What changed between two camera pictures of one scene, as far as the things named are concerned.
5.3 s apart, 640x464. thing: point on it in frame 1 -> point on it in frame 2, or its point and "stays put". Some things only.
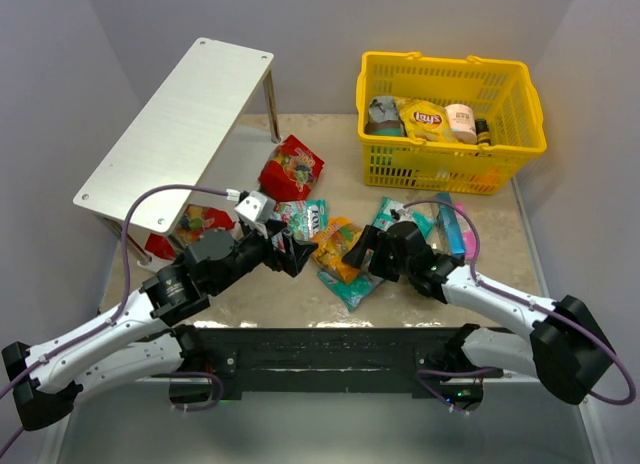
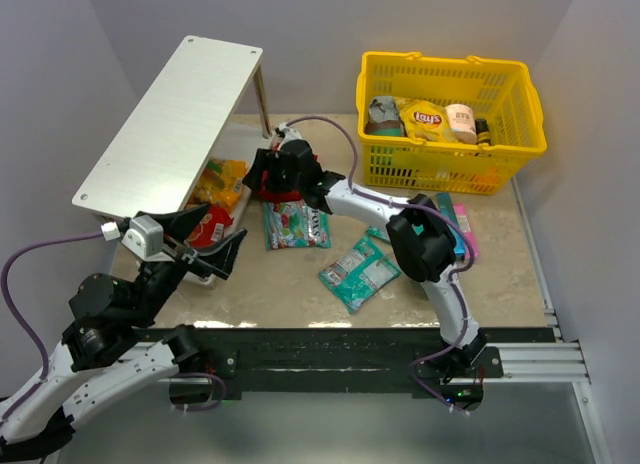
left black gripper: x=282 y=251 -> x=187 y=259
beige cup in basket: x=462 y=122 stays put
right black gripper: x=382 y=257 -> x=275 y=169
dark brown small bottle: x=482 y=131 stays put
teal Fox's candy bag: x=304 y=218 stays put
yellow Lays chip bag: x=425 y=121 stays put
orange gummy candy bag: x=332 y=245 -> x=219 y=182
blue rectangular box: x=452 y=224 stays put
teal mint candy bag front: x=350 y=293 stays put
